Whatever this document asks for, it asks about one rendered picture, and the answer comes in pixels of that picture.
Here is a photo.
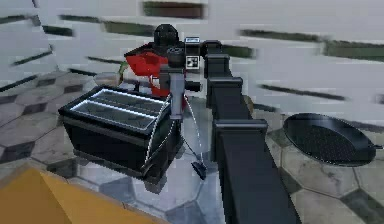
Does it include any orange box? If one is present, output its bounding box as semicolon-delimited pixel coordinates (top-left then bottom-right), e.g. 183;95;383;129
0;165;168;224

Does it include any black toaster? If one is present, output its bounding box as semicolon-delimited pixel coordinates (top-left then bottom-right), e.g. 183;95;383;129
58;84;185;185

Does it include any green curved object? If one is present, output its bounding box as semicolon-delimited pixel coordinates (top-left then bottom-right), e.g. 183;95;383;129
117;61;130;86

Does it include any red and black coffee machine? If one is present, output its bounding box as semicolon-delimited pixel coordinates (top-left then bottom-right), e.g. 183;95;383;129
123;23;188;108

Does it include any black frying pan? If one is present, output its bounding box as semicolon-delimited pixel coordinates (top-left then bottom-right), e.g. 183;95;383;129
282;112;384;168

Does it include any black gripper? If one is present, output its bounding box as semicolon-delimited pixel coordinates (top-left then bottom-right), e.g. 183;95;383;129
141;46;208;182

